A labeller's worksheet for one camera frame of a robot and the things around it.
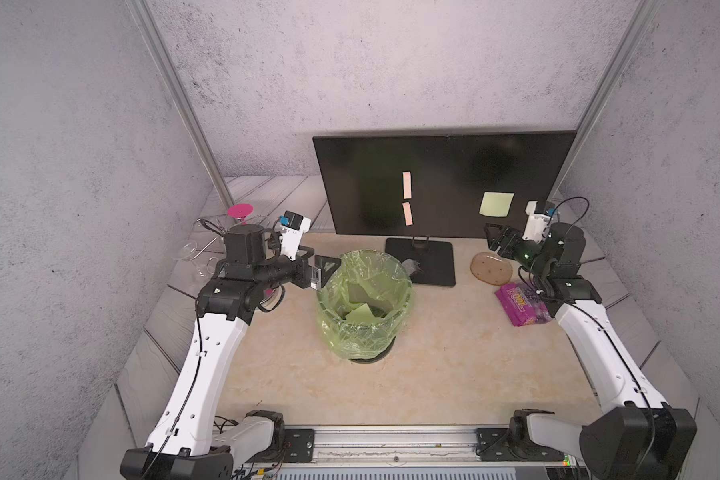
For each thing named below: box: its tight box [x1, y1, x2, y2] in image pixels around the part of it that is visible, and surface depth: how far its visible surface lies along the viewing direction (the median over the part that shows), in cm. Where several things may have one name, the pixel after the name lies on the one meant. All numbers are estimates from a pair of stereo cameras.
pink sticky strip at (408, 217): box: [402, 201, 414, 226], surface depth 88 cm
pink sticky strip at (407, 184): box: [402, 171, 412, 199], surface depth 81 cm
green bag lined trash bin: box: [317, 249, 414, 359], surface depth 81 cm
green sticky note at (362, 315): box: [345, 303, 385, 325], surface depth 91 cm
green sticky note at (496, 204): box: [479, 192, 515, 218], surface depth 84 cm
